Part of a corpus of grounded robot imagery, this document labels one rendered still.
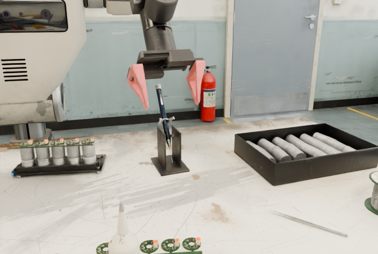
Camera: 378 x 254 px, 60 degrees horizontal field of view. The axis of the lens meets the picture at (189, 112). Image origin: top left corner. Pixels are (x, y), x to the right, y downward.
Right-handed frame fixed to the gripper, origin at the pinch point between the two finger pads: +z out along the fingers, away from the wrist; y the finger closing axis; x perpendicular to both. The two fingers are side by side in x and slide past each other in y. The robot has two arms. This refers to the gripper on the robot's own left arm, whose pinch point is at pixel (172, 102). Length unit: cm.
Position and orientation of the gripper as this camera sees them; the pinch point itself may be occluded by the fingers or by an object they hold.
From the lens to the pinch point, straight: 60.8
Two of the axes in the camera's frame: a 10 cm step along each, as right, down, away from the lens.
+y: 9.4, -1.0, 3.3
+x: -2.8, 3.6, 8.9
